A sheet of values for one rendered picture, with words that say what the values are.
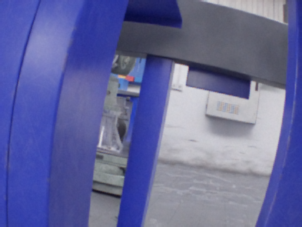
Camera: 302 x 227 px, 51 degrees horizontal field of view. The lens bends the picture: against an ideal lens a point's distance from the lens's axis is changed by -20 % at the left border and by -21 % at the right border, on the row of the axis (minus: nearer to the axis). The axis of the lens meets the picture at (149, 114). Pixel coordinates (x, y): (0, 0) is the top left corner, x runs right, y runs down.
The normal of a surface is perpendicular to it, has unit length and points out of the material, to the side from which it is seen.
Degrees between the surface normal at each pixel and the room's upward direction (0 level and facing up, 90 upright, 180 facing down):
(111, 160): 90
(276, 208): 90
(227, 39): 90
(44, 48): 90
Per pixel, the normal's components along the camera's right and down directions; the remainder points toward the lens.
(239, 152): -0.18, -0.04
